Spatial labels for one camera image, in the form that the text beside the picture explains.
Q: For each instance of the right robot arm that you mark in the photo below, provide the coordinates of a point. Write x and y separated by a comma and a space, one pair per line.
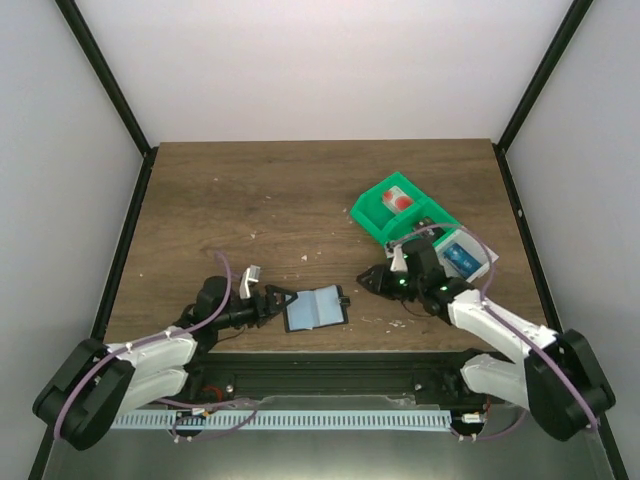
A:
555, 376

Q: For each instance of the dark card stack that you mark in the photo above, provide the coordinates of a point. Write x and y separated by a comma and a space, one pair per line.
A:
425, 222

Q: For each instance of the black aluminium frame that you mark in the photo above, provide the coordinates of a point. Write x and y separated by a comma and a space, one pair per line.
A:
244, 379

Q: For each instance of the light blue cable duct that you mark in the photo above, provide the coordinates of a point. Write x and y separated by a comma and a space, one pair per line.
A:
291, 420

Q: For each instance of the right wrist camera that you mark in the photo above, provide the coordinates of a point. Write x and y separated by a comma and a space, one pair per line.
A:
396, 257

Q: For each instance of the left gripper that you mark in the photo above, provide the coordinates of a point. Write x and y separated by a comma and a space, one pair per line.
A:
263, 306

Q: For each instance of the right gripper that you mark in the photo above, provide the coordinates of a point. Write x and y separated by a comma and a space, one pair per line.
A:
391, 280

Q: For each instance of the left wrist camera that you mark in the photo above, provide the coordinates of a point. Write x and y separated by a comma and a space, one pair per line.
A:
249, 278

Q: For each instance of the blue card stack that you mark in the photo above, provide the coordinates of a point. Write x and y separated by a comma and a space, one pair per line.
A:
461, 260

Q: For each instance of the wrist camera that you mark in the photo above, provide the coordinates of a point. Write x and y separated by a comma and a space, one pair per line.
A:
396, 257
249, 278

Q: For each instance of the black card holder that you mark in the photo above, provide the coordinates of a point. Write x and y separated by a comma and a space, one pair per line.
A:
316, 309

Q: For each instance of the red dotted card stack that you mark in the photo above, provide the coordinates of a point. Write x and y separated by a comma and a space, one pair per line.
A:
396, 200

